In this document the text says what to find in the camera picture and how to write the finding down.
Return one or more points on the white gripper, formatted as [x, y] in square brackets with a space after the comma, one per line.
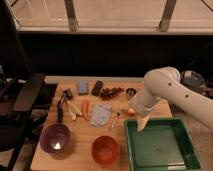
[143, 102]

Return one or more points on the orange red bowl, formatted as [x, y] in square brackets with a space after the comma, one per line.
[105, 150]

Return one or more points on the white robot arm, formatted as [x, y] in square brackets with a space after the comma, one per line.
[164, 83]

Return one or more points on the small orange fruit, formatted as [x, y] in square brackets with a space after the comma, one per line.
[130, 112]

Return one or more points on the small dark cup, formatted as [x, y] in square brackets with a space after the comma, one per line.
[130, 92]

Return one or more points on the green plastic bin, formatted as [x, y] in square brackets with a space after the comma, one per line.
[163, 145]

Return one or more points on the light blue cloth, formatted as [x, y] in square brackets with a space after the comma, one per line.
[100, 115]

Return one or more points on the dark red grape bunch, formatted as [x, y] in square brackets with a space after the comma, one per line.
[109, 93]

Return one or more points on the black rectangular block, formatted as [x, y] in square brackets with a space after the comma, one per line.
[97, 88]

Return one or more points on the orange carrot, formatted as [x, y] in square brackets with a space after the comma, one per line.
[86, 109]

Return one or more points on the grey round dish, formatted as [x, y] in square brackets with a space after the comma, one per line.
[193, 81]

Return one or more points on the blue sponge block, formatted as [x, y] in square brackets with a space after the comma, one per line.
[83, 87]

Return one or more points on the cream banana peel piece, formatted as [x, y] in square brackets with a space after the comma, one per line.
[73, 110]

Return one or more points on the purple bowl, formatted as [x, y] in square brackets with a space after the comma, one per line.
[54, 138]

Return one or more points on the black office chair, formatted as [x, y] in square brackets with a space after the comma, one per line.
[19, 88]

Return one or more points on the black handled tool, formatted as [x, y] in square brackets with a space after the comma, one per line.
[66, 95]

